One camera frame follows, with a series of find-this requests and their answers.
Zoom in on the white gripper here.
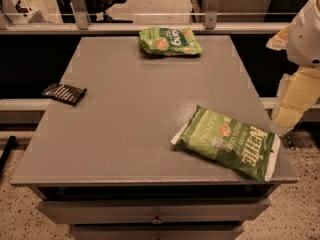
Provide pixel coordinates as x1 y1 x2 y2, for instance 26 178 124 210
266 0 320 128

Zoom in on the grey drawer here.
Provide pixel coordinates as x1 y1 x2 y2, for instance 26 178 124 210
38 197 271 225
70 224 243 240

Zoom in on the grey lower drawer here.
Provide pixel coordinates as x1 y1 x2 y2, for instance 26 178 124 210
70 224 243 240

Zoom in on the black office chair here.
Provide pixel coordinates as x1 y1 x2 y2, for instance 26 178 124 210
56 0 130 23

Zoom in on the green rice chip bag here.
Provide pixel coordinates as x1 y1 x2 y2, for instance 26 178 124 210
138 26 202 56

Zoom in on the black snack packet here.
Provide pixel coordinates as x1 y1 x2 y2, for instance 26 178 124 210
41 83 87 105

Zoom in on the grey upper drawer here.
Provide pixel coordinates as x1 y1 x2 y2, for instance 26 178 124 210
38 197 271 225

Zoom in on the metal railing frame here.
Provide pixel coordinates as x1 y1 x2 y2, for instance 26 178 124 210
1 0 308 35

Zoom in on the green jalapeno chip bag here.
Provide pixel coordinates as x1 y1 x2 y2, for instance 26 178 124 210
171 106 280 182

